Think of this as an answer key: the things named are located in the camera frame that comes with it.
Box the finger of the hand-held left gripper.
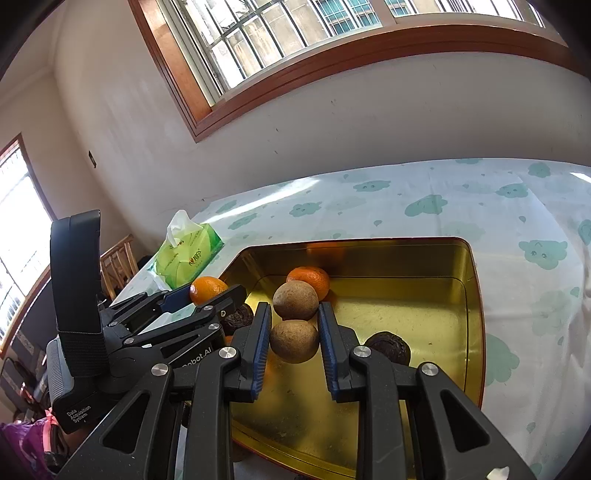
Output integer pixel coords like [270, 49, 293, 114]
[122, 285, 247, 346]
[99, 285, 192, 329]

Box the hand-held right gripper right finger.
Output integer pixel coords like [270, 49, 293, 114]
[318, 302, 536, 480]

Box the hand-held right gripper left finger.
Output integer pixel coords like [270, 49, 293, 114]
[55, 302, 273, 480]

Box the orange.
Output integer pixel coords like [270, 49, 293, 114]
[286, 266, 331, 300]
[189, 276, 229, 306]

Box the dark wrinkled passion fruit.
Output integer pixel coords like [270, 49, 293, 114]
[365, 331, 411, 367]
[219, 303, 256, 337]

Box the brown kiwi front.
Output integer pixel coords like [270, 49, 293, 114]
[269, 319, 320, 364]

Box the brown kiwi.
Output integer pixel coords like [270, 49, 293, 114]
[269, 319, 320, 364]
[272, 281, 319, 320]

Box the red and gold tin box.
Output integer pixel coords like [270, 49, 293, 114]
[217, 237, 486, 480]

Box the green tissue box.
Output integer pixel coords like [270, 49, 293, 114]
[148, 209, 225, 291]

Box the bamboo chair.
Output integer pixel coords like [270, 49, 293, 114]
[99, 234, 139, 301]

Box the small wooden framed window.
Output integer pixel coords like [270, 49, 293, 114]
[0, 133, 58, 356]

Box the purple garment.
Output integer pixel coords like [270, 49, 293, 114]
[0, 418, 65, 480]

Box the white cloud print tablecloth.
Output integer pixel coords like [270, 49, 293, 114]
[111, 158, 591, 480]

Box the large barred wooden window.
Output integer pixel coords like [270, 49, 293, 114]
[128, 0, 571, 144]

